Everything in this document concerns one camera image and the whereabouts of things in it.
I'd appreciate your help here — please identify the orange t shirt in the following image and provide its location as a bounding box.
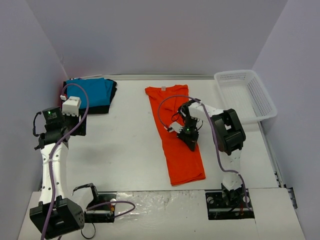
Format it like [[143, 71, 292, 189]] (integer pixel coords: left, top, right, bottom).
[[145, 84, 206, 186]]

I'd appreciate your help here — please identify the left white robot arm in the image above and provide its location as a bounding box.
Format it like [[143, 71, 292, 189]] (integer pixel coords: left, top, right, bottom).
[[29, 106, 101, 240]]

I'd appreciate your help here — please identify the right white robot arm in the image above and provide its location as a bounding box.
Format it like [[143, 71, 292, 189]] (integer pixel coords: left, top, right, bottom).
[[170, 99, 246, 207]]

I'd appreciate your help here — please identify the black folded t shirt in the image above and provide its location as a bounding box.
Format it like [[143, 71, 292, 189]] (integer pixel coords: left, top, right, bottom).
[[63, 78, 117, 115]]

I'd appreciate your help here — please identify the white plastic basket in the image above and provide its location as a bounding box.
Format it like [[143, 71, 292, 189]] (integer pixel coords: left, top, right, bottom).
[[214, 69, 278, 124]]

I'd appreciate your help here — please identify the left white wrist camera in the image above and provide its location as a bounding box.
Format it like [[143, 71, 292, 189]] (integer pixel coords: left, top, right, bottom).
[[61, 96, 82, 117]]

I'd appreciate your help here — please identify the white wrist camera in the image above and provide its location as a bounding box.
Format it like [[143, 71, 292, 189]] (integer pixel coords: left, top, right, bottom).
[[166, 121, 183, 134], [61, 96, 82, 117]]

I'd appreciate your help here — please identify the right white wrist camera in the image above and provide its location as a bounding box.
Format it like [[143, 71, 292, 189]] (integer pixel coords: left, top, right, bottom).
[[166, 121, 183, 134]]

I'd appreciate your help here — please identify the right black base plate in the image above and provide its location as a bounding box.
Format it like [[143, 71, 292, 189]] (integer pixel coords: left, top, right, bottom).
[[205, 190, 255, 221]]

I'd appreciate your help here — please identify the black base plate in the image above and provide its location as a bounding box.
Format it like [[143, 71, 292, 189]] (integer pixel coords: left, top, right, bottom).
[[205, 190, 255, 221], [84, 192, 117, 224]]

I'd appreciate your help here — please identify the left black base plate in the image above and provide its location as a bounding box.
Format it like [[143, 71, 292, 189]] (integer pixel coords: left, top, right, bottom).
[[84, 192, 117, 224]]

